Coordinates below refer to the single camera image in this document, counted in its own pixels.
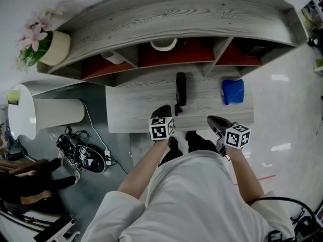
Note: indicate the person's left black shoe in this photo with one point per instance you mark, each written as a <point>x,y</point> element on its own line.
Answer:
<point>175,146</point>

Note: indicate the person's right black shoe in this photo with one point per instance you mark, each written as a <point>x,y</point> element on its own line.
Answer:
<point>193,137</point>

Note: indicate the person's black shoe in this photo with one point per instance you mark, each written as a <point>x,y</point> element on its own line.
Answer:
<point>175,146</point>
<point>193,137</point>

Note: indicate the person's black trousers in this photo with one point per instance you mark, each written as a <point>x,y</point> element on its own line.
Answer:
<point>204,146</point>

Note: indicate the black white striped frame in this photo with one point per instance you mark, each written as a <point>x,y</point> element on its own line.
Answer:
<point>55,227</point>

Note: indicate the person's left forearm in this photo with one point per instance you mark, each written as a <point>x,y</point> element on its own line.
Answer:
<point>141,173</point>

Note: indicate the white power strip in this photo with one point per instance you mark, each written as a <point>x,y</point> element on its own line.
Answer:
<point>108,157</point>

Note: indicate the person's white shirt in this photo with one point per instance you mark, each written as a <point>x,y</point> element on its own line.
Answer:
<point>191,200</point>

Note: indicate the black pen holder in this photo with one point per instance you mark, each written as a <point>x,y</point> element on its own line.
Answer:
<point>257,51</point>

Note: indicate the white round side table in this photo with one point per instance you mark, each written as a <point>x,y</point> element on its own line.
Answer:
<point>22,112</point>

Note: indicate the person's right forearm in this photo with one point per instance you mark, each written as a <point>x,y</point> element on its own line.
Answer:
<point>244,175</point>

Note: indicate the black helmet with gear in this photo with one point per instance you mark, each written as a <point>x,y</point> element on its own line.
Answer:
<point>85,155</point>

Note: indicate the white bowl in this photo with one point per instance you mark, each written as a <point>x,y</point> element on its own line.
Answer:
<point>164,46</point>

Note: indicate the green tissue box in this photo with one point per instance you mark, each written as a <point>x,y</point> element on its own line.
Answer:
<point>13,96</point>

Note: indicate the white cylindrical cup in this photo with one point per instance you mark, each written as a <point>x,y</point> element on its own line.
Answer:
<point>114,58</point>

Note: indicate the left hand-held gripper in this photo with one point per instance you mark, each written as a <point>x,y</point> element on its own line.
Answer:
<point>160,130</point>

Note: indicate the grey wooden desk hutch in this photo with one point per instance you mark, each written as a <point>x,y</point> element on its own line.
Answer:
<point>176,14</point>

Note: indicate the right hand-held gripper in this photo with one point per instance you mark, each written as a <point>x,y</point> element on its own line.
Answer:
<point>237,137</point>

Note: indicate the blue cloth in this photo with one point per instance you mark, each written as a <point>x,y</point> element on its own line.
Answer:
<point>233,92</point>

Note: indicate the red floor tape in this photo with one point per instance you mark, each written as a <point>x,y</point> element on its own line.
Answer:
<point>265,178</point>

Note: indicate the brown wooden bench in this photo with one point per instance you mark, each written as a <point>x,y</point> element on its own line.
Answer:
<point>20,166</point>

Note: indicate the pink flowers in cream pot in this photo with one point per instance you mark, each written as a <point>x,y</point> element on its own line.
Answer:
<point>58,49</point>

